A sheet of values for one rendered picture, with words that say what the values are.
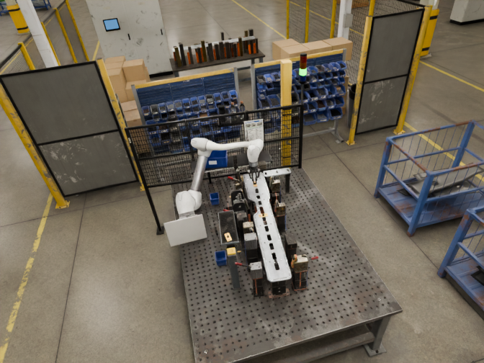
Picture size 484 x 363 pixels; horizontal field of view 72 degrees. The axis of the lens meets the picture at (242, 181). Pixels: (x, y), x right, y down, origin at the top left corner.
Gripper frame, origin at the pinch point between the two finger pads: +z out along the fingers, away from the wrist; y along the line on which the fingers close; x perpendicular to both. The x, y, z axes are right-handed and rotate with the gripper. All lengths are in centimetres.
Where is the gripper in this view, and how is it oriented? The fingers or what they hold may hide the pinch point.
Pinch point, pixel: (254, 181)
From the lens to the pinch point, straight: 339.9
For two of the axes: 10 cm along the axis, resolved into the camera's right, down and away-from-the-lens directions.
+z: 0.8, 7.8, 6.2
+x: 1.3, 6.1, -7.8
